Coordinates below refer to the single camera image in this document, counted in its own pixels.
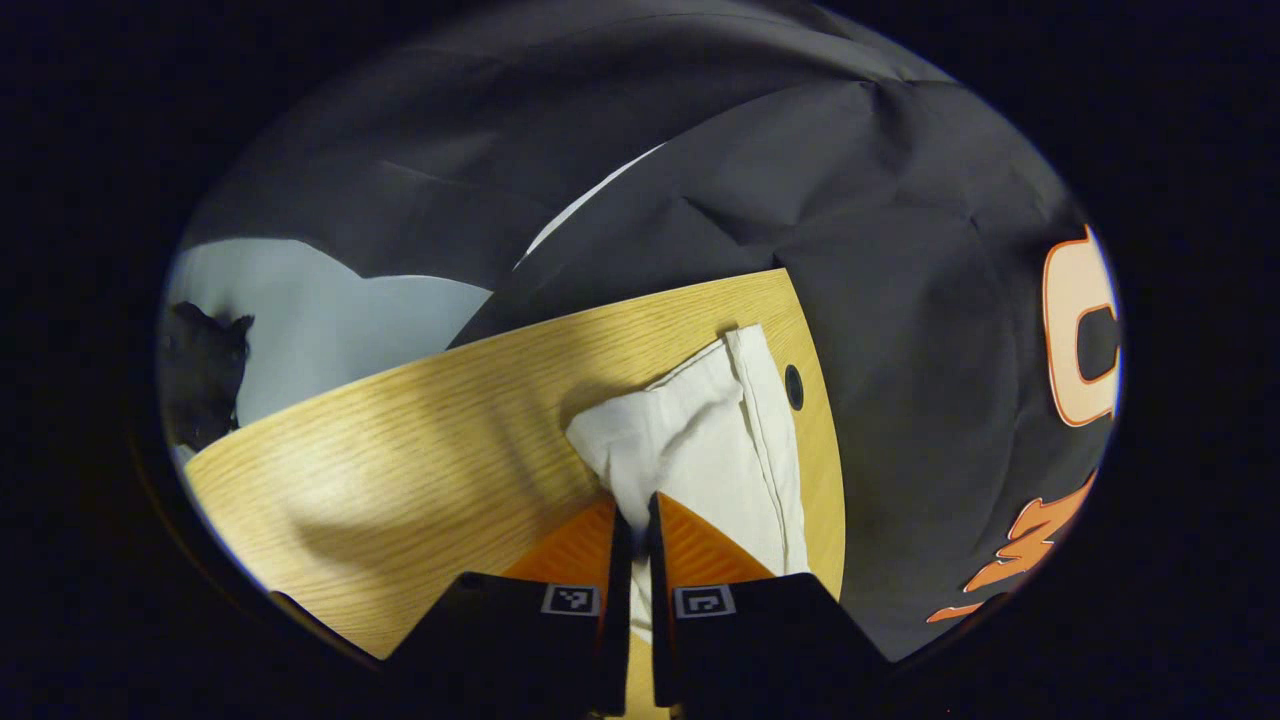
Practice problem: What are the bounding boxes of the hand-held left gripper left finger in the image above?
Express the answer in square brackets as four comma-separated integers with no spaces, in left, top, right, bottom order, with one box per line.
[385,497,633,716]

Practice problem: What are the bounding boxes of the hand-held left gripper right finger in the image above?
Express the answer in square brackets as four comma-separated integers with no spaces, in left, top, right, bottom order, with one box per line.
[648,490,891,716]

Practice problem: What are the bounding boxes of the white jeans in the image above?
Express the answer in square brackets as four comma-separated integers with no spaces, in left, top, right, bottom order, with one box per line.
[565,323,811,641]

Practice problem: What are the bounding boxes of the black fabric bag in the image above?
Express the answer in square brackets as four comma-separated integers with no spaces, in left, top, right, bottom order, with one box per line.
[160,300,254,451]

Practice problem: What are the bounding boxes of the black backdrop cloth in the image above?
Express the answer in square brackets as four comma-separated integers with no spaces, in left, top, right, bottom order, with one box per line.
[185,5,1121,661]

